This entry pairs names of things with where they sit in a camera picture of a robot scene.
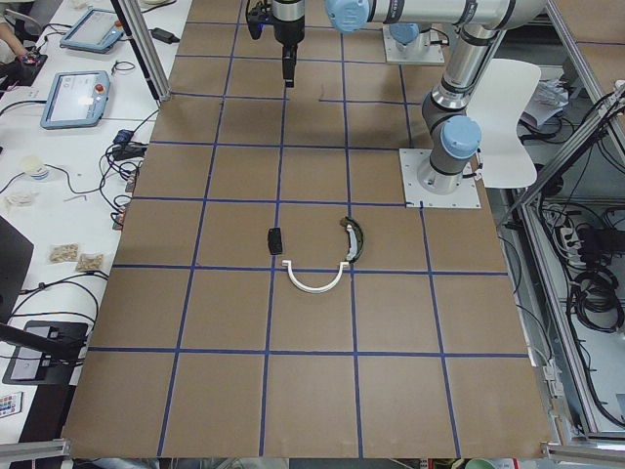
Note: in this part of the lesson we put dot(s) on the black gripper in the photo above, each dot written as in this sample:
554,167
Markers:
288,26

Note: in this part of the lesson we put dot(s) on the black monitor stand base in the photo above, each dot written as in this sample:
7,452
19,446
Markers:
46,352

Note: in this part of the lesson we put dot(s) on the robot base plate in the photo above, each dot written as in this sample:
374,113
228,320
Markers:
423,187
394,56

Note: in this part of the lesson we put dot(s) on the white plastic chair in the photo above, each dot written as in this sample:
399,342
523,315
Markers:
497,103

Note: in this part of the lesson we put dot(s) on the aluminium frame post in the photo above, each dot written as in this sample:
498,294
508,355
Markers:
136,30

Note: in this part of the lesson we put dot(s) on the near blue teach pendant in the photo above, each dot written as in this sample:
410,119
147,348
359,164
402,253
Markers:
76,100

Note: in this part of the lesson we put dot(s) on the bag of small parts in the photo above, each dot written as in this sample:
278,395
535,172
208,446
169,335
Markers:
63,253

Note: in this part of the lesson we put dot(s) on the blue teach pendant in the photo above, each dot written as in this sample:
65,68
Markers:
96,31
76,100

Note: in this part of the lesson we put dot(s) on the far blue teach pendant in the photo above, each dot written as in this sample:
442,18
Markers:
96,31

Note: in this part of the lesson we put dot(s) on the white paper cup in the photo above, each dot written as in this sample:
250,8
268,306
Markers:
34,167

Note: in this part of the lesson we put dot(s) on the small black brake pad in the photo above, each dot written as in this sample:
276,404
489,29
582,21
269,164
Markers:
275,245

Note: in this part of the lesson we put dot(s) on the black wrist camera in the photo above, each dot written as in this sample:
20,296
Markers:
256,17

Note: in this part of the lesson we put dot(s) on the white curved plastic bracket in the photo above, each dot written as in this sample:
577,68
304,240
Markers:
315,283

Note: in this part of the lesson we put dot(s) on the black power adapter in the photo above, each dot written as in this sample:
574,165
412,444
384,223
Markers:
164,36

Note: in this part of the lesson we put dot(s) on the olive brake shoe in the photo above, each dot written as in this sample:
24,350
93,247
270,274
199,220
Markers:
356,238

